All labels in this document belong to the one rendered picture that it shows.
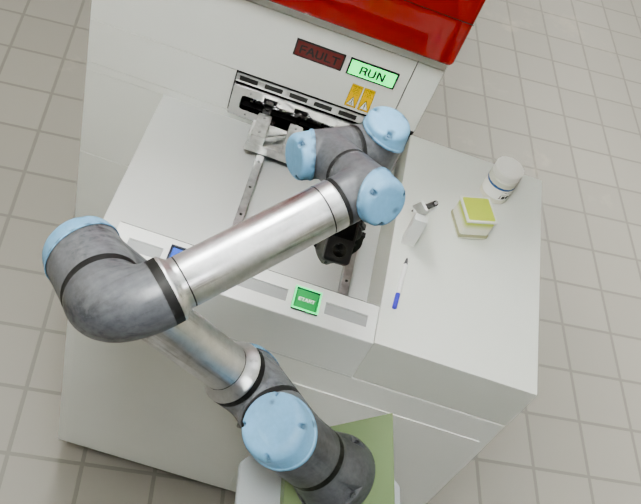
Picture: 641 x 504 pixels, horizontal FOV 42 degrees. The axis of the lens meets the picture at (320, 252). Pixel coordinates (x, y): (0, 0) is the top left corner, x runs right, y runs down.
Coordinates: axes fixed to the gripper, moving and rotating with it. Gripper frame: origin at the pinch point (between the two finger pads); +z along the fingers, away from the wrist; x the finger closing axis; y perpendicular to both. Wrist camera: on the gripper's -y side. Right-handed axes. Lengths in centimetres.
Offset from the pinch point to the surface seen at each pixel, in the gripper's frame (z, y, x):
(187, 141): 28, 46, 36
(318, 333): 17.0, -3.9, -4.3
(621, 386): 110, 80, -131
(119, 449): 97, -4, 29
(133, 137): 47, 59, 52
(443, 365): 14.2, -4.0, -29.8
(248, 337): 26.2, -3.9, 8.3
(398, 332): 14.1, 0.2, -19.6
